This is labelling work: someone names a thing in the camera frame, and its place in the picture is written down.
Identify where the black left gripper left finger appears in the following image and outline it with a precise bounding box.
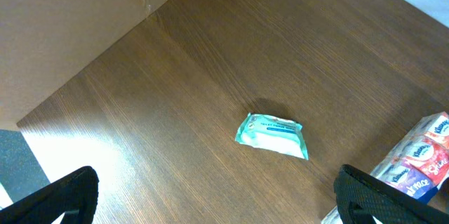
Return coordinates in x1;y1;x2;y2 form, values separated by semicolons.
1;166;99;224

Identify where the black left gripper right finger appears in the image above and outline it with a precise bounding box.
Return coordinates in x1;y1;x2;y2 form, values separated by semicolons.
333;164;448;224

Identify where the colourful Kleenex tissue pack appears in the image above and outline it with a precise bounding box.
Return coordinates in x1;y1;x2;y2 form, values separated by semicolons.
322;112;448;224

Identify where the teal wet wipes packet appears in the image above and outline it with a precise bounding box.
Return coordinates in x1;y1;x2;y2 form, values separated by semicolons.
235;113;309;160

